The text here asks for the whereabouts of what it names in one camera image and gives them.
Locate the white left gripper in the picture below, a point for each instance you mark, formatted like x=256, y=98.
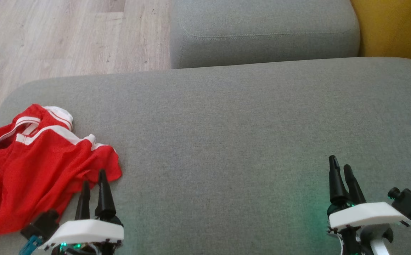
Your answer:
x=85, y=232

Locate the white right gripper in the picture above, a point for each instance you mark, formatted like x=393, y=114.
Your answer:
x=365, y=214

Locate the red jersey white striped collar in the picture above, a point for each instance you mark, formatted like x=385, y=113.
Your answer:
x=24, y=170

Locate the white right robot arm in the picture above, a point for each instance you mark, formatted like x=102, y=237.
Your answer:
x=379, y=244

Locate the yellow fabric cushion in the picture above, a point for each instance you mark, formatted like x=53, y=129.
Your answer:
x=397, y=24

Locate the small grey sofa cushion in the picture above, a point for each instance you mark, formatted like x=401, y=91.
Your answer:
x=262, y=32

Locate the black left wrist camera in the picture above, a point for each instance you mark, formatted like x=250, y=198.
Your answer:
x=40, y=225

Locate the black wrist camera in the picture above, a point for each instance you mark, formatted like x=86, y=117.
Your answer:
x=40, y=225
x=409, y=203

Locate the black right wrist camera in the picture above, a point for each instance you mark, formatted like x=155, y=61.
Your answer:
x=409, y=203

